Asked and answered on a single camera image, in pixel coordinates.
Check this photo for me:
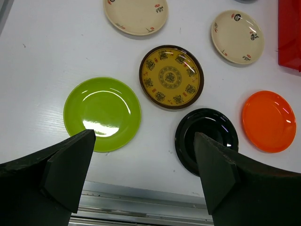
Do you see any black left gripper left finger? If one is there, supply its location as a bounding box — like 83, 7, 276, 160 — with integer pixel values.
0, 129, 96, 226

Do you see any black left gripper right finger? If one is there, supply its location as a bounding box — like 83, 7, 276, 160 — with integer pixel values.
194, 133, 301, 226

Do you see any black plate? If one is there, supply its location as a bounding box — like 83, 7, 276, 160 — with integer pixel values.
175, 108, 239, 177

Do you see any orange plate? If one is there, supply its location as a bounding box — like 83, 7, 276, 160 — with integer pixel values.
241, 90, 297, 153

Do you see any lime green plate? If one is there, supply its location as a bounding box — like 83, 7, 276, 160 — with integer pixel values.
63, 77, 142, 153

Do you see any yellow brown patterned plate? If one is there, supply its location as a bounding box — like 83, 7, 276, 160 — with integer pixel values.
139, 45, 205, 110

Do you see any cream plate with markings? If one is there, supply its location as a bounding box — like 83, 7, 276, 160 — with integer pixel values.
103, 0, 168, 36

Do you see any red plastic bin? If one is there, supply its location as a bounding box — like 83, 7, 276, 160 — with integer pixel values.
278, 0, 301, 72

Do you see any aluminium rail frame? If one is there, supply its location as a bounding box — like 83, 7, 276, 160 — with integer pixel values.
69, 181, 214, 226

